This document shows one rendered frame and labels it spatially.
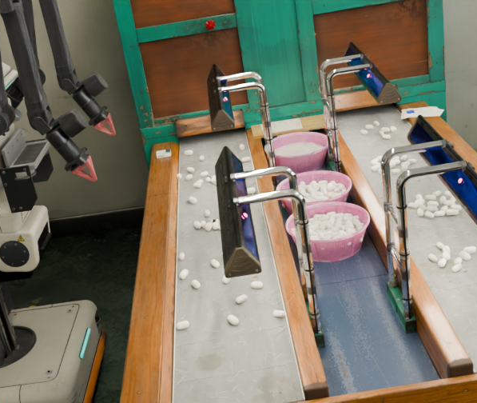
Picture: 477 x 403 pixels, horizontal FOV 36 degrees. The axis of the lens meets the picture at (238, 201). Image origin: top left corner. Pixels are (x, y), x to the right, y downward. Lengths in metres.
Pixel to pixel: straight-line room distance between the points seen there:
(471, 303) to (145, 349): 0.83
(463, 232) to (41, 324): 1.70
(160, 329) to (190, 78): 1.52
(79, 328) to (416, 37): 1.86
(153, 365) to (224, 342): 0.19
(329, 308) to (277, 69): 1.42
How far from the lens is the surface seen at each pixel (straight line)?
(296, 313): 1.94
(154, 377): 1.81
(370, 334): 1.99
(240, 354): 1.87
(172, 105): 3.27
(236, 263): 1.57
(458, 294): 2.02
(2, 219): 2.64
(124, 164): 4.23
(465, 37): 4.18
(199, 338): 1.95
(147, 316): 2.04
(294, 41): 3.23
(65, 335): 3.00
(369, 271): 2.26
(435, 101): 3.43
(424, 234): 2.31
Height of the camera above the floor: 1.84
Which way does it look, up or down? 24 degrees down
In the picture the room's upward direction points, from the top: 9 degrees counter-clockwise
